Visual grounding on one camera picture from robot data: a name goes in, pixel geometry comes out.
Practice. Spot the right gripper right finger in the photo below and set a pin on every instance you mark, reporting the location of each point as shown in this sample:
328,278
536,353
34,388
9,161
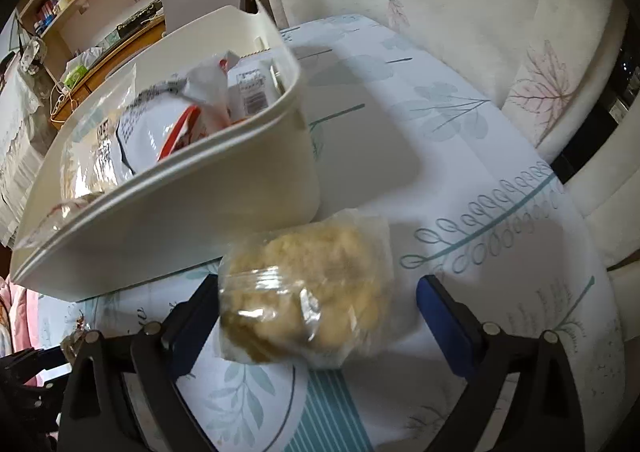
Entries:
481,356

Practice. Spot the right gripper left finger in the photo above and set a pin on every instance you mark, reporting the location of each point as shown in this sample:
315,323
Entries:
164,351

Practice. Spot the clear bag yellow crackers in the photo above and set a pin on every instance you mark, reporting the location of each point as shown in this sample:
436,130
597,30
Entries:
320,293

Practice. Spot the pink quilt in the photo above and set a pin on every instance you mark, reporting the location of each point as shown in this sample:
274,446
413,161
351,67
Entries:
19,318

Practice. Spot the white plastic storage bin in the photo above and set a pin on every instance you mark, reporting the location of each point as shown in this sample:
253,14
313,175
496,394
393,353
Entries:
252,177

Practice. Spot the clear wrapped pastry packet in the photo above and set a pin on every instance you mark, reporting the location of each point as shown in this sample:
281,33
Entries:
87,165

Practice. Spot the white red snack bag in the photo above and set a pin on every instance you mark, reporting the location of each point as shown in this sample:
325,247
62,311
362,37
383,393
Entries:
172,114

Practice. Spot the lace covered cabinet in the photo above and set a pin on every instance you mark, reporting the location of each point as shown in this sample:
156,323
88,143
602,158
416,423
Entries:
26,136

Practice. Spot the leaf pattern tablecloth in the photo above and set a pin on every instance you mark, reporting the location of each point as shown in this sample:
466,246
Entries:
399,134

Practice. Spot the green tissue pack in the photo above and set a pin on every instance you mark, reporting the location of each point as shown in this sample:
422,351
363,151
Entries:
74,75

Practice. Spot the wooden desk with drawers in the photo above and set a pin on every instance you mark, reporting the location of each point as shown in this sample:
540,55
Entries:
151,32

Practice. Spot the white floral curtain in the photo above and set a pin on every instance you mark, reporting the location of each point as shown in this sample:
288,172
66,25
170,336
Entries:
545,63

